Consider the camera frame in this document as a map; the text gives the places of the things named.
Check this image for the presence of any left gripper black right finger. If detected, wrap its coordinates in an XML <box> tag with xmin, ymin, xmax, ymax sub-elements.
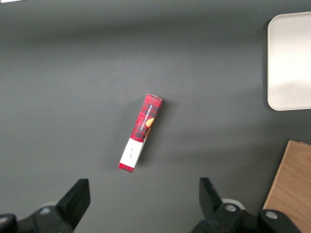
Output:
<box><xmin>191</xmin><ymin>177</ymin><xmax>243</xmax><ymax>233</ymax></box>

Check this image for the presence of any beige plastic tray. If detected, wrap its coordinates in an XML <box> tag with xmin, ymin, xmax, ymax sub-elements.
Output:
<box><xmin>267</xmin><ymin>11</ymin><xmax>311</xmax><ymax>112</ymax></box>

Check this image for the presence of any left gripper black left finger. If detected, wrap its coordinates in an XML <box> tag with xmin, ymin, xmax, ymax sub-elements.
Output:
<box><xmin>17</xmin><ymin>179</ymin><xmax>91</xmax><ymax>233</ymax></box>

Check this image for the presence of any oak wooden drawer cabinet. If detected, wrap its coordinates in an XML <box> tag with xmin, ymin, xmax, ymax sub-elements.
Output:
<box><xmin>262</xmin><ymin>140</ymin><xmax>311</xmax><ymax>233</ymax></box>

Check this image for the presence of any red plaid shortbread box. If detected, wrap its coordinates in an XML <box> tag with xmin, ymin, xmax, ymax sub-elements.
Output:
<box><xmin>118</xmin><ymin>93</ymin><xmax>163</xmax><ymax>175</ymax></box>

